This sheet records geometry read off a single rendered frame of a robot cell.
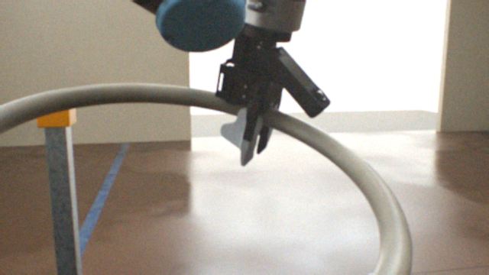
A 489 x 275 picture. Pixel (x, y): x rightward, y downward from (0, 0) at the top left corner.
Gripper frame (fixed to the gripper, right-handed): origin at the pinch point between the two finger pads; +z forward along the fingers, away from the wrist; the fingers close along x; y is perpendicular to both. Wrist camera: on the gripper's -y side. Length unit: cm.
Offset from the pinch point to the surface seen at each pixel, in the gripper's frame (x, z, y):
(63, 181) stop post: -42, 65, 91
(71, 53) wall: -382, 164, 458
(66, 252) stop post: -37, 93, 84
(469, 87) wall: -775, 138, -81
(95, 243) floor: -116, 175, 146
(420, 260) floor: -192, 133, -52
